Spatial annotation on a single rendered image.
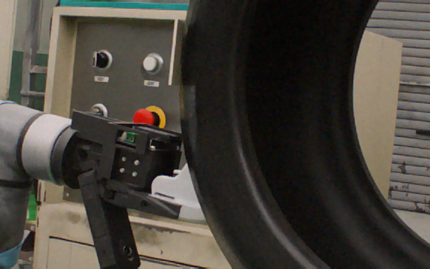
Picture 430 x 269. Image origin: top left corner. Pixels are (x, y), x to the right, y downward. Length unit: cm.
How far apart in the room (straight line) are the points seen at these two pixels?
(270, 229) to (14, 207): 39
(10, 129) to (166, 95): 64
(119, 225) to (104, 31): 78
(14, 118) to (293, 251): 41
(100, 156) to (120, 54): 72
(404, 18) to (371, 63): 887
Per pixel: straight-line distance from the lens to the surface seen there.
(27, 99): 479
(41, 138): 102
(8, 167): 107
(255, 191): 79
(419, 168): 1038
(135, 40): 169
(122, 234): 100
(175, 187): 94
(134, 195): 94
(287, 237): 78
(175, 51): 84
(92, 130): 100
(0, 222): 106
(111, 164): 97
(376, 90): 171
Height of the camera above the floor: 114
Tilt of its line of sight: 3 degrees down
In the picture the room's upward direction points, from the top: 5 degrees clockwise
